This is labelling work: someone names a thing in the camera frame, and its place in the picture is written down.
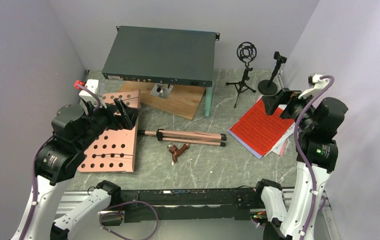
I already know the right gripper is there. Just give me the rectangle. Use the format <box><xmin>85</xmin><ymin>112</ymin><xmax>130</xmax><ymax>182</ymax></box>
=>
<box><xmin>262</xmin><ymin>86</ymin><xmax>320</xmax><ymax>131</ymax></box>

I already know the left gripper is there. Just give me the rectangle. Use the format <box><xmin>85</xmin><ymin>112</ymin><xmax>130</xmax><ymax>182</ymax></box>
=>
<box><xmin>76</xmin><ymin>96</ymin><xmax>141</xmax><ymax>151</ymax></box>

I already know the black round-base mic stand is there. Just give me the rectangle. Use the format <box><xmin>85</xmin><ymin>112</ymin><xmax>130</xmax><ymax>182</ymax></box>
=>
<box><xmin>257</xmin><ymin>51</ymin><xmax>287</xmax><ymax>95</ymax></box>

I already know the red sheet music page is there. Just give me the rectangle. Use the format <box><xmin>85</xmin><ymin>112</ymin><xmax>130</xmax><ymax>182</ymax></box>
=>
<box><xmin>230</xmin><ymin>99</ymin><xmax>294</xmax><ymax>157</ymax></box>

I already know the pink music stand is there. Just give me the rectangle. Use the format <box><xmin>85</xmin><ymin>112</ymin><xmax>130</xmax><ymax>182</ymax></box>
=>
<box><xmin>77</xmin><ymin>90</ymin><xmax>227</xmax><ymax>173</ymax></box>

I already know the pink sheet music page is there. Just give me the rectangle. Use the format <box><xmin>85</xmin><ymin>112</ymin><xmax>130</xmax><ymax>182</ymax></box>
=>
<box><xmin>278</xmin><ymin>139</ymin><xmax>289</xmax><ymax>156</ymax></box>

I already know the lavender sheet music page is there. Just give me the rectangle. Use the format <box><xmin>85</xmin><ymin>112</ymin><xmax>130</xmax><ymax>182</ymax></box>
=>
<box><xmin>227</xmin><ymin>129</ymin><xmax>263</xmax><ymax>159</ymax></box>

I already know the black tripod mic stand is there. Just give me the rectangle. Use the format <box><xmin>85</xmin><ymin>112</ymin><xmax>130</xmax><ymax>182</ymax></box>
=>
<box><xmin>226</xmin><ymin>41</ymin><xmax>257</xmax><ymax>108</ymax></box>

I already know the white sheet music page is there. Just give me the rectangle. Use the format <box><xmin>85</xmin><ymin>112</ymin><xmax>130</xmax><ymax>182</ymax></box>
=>
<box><xmin>266</xmin><ymin>123</ymin><xmax>295</xmax><ymax>155</ymax></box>

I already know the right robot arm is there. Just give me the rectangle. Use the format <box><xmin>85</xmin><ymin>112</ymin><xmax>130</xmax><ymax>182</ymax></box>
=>
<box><xmin>253</xmin><ymin>88</ymin><xmax>348</xmax><ymax>240</ymax></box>

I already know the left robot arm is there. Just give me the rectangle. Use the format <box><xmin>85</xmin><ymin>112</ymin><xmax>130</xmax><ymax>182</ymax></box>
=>
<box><xmin>13</xmin><ymin>98</ymin><xmax>139</xmax><ymax>240</ymax></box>

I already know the brown plastic faucet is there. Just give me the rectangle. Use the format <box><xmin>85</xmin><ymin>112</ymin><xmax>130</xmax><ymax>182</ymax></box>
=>
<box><xmin>167</xmin><ymin>143</ymin><xmax>189</xmax><ymax>165</ymax></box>

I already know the wooden board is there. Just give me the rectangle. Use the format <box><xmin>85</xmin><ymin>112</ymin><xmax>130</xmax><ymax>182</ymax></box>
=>
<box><xmin>119</xmin><ymin>81</ymin><xmax>205</xmax><ymax>120</ymax></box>

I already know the dark rack audio unit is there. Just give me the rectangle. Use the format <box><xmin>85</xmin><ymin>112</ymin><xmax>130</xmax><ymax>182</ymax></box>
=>
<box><xmin>102</xmin><ymin>25</ymin><xmax>220</xmax><ymax>88</ymax></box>

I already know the metal bracket under unit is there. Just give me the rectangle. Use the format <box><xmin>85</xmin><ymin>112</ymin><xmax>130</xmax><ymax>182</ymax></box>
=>
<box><xmin>150</xmin><ymin>83</ymin><xmax>173</xmax><ymax>99</ymax></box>

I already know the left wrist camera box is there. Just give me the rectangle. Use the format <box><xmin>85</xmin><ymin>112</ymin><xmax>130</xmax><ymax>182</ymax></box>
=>
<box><xmin>74</xmin><ymin>80</ymin><xmax>101</xmax><ymax>108</ymax></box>

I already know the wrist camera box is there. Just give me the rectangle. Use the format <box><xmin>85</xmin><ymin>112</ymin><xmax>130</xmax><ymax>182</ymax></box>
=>
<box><xmin>298</xmin><ymin>73</ymin><xmax>330</xmax><ymax>99</ymax></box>
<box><xmin>74</xmin><ymin>80</ymin><xmax>101</xmax><ymax>108</ymax></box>

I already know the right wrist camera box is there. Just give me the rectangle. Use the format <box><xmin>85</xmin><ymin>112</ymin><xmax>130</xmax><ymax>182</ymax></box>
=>
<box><xmin>298</xmin><ymin>73</ymin><xmax>330</xmax><ymax>99</ymax></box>

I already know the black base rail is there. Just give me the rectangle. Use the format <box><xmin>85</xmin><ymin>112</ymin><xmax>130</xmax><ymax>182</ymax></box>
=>
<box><xmin>103</xmin><ymin>186</ymin><xmax>266</xmax><ymax>224</ymax></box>

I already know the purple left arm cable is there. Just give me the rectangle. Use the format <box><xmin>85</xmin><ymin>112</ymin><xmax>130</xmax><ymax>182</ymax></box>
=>
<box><xmin>17</xmin><ymin>82</ymin><xmax>160</xmax><ymax>240</ymax></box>

